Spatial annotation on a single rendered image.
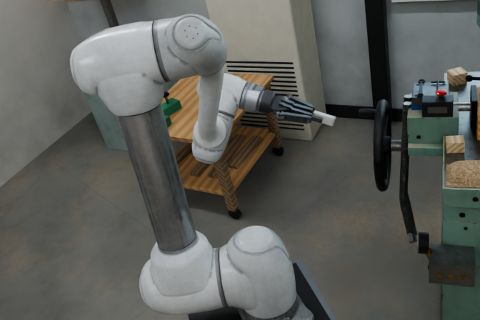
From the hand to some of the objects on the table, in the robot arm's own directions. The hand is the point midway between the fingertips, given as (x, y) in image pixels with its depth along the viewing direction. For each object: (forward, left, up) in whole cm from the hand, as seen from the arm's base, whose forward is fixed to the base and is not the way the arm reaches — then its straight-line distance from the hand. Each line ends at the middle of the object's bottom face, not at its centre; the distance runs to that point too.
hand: (323, 118), depth 158 cm
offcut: (+46, -5, -1) cm, 46 cm away
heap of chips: (+18, -44, -4) cm, 48 cm away
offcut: (+22, -32, -3) cm, 39 cm away
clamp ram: (+32, -23, -2) cm, 40 cm away
